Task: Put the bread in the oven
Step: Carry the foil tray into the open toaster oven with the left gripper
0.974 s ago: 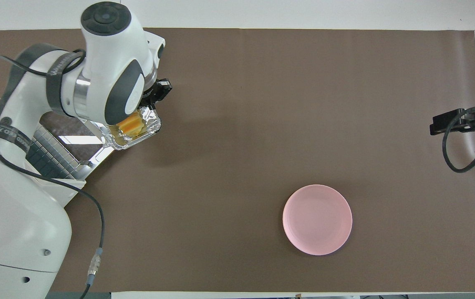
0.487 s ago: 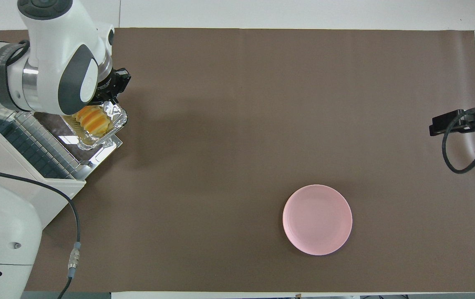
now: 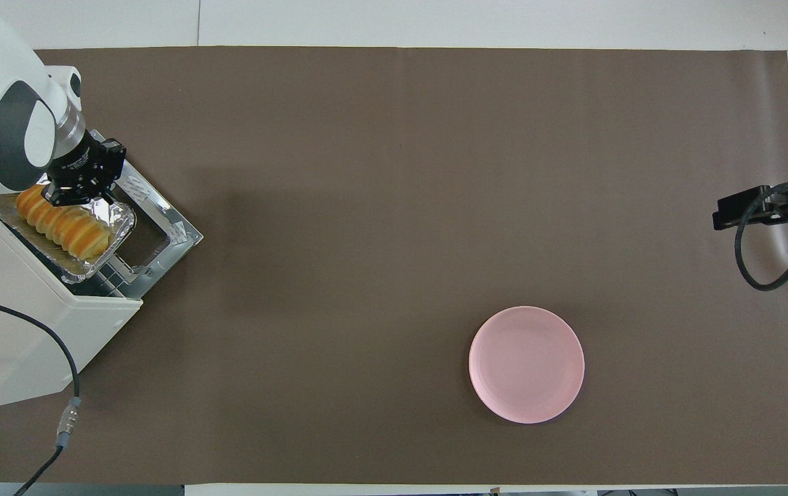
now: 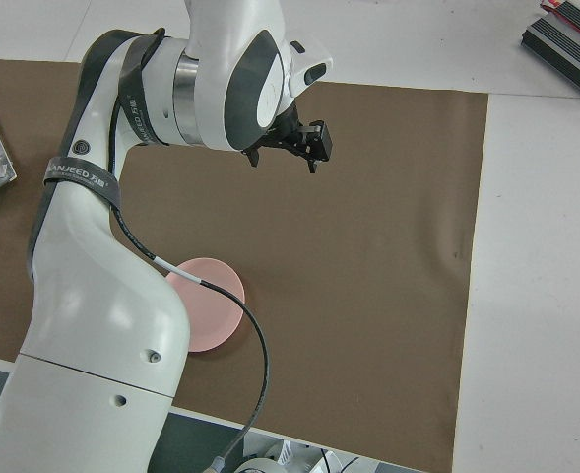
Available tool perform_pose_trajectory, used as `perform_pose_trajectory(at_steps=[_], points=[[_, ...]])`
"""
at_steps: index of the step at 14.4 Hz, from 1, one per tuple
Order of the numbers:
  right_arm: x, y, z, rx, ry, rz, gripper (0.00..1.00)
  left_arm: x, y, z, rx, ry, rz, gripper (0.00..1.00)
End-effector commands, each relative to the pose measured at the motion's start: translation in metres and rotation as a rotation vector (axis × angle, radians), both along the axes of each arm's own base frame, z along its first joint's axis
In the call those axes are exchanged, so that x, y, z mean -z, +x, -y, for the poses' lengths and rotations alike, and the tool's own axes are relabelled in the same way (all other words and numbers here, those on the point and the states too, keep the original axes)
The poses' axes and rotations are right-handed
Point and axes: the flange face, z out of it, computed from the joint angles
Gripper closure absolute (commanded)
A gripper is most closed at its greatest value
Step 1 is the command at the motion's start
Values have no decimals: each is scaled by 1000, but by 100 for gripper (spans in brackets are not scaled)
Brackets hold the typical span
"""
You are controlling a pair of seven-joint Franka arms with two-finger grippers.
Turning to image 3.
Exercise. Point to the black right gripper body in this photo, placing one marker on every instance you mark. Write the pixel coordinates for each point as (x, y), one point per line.
(87, 165)

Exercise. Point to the brown table mat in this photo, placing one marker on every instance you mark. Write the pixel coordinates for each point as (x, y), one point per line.
(366, 207)

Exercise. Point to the glass oven door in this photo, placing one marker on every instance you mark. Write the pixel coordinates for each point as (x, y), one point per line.
(180, 234)

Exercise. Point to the golden ridged bread loaf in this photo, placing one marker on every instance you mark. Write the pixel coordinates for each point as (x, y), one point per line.
(67, 231)

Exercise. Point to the aluminium foil tray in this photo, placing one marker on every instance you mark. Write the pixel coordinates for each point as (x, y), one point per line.
(122, 220)

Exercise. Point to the pink round plate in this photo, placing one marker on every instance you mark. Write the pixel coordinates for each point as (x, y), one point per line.
(526, 365)

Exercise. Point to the cream toaster oven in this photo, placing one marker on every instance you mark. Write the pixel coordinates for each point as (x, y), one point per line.
(22, 331)

